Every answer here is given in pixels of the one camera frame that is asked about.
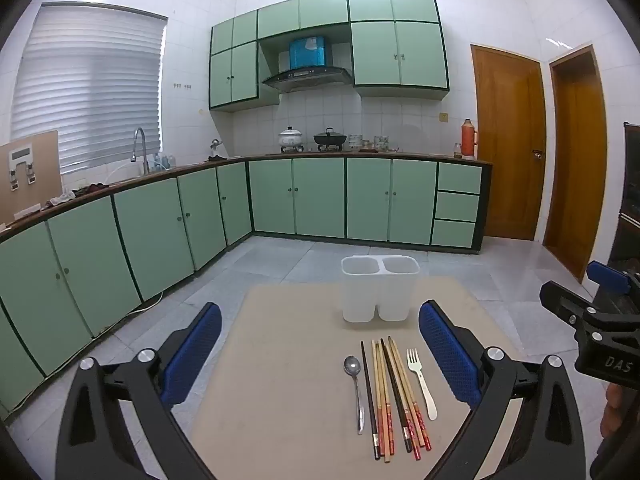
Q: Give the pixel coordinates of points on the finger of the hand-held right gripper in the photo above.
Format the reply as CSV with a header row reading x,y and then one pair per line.
x,y
562,300
607,276

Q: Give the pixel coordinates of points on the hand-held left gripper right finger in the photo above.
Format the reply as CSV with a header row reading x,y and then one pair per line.
x,y
447,355

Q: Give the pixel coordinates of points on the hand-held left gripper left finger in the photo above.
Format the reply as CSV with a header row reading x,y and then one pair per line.
x,y
200,350

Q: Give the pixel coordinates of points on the white plastic fork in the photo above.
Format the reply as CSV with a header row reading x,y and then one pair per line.
x,y
422,385

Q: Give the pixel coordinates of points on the wooden chopstick red patterned end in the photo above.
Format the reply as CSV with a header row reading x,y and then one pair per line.
x,y
406,406
386,412
379,390

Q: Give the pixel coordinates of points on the row of chopsticks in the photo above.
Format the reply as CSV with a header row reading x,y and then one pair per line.
x,y
418,414

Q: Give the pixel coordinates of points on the black chopstick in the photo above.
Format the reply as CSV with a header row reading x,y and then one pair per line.
x,y
397,400
370,400

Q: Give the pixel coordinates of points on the metal spoon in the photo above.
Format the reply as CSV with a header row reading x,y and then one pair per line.
x,y
352,366

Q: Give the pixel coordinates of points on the white two-compartment utensil holder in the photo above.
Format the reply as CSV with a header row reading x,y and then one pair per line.
x,y
377,287

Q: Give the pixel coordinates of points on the person's right hand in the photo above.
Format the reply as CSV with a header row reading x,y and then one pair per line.
x,y
612,410

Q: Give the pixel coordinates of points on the brown wooden door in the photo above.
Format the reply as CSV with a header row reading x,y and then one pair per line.
x,y
575,170
507,145

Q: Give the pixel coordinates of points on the small glass jar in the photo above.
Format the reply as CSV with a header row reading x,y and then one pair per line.
x,y
457,150

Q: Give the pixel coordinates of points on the orange thermos flask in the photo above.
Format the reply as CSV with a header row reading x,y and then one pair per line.
x,y
468,139

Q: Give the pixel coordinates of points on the bottles by sink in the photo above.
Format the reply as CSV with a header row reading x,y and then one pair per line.
x,y
164,161

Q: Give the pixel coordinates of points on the green lower kitchen cabinets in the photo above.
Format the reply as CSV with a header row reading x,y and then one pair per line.
x,y
320,200

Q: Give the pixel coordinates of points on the dark cloths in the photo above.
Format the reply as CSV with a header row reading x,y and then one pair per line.
x,y
85,191

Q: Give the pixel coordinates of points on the metal kettle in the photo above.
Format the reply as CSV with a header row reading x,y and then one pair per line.
x,y
217,149

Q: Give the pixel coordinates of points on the metal kitchen faucet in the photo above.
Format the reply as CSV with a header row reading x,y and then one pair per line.
x,y
142,150

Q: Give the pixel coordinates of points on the patterned cup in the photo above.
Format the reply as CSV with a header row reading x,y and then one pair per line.
x,y
381,143
355,142

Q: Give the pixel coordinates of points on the wooden board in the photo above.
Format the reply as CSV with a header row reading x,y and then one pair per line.
x,y
42,185

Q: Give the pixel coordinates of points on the white lidded pot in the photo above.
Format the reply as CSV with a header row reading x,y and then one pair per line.
x,y
290,137

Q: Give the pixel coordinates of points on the black wok with lid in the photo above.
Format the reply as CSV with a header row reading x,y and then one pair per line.
x,y
329,137

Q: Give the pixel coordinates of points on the white window blind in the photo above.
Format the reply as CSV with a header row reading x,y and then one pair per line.
x,y
90,95

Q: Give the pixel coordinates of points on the black range hood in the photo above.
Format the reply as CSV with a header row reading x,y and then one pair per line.
x,y
305,79

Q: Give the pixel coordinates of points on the wall hooks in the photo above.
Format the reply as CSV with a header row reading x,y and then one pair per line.
x,y
181,86

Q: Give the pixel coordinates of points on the green upper wall cabinets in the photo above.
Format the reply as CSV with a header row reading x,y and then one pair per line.
x,y
375,55

